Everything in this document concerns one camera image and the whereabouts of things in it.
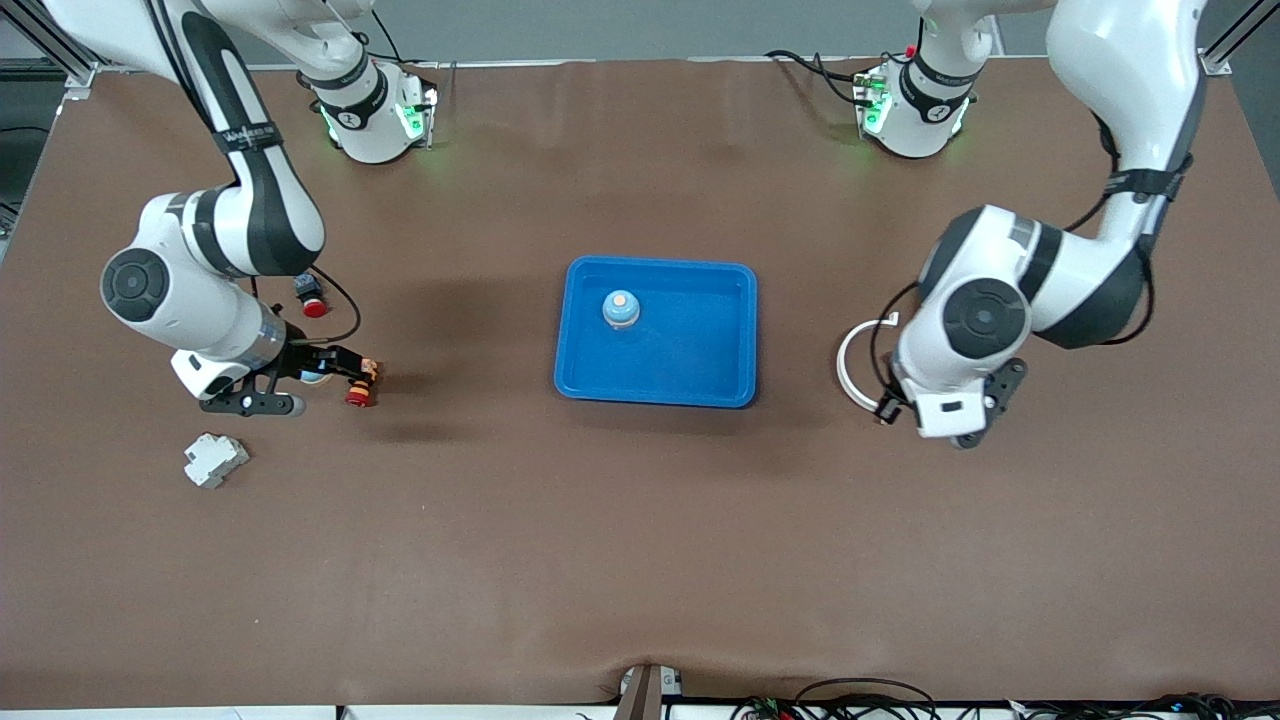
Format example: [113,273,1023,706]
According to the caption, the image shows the white circuit breaker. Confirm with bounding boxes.
[183,432,250,490]

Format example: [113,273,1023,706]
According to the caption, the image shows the blue plastic tray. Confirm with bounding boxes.
[553,256,759,409]

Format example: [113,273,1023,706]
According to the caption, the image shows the brown table cover mat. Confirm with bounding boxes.
[0,55,1280,709]

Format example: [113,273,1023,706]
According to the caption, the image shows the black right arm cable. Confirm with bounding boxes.
[150,0,363,348]

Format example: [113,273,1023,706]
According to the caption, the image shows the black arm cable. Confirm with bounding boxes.
[150,0,363,348]
[868,110,1196,421]

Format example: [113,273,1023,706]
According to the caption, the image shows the white curved plastic bracket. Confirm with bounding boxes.
[836,312,900,425]

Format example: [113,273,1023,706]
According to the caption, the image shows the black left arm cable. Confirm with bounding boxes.
[868,110,1196,421]

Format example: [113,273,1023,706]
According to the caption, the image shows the black looped cable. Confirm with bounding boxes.
[795,678,938,720]

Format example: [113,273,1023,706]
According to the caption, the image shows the aluminium frame post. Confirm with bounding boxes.
[1200,0,1280,79]
[0,0,136,101]

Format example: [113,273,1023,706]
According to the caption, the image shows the black base cable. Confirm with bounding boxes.
[765,48,881,109]

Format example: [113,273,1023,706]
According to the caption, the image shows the metal table clamp bracket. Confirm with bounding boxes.
[612,664,683,720]

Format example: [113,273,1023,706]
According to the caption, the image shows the black cable bundle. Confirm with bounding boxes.
[1000,692,1280,720]

